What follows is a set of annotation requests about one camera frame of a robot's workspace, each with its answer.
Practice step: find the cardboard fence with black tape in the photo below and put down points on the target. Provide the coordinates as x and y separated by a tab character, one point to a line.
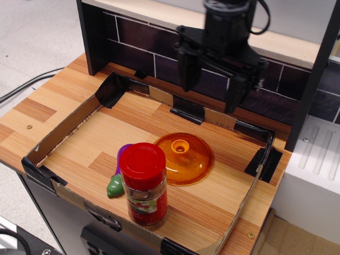
126	111

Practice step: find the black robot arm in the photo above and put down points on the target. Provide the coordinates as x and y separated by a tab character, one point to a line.
228	5

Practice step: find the purple toy eggplant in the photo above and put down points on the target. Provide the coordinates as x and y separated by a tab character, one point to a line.
115	187

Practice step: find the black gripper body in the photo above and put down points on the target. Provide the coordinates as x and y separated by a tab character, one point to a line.
222	44

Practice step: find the basil bottle with red lid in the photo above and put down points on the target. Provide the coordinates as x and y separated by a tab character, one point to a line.
144	177

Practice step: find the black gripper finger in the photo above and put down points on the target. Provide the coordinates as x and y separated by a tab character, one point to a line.
236	93
189	69

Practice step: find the white ridged side unit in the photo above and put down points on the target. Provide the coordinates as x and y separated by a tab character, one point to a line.
308	195

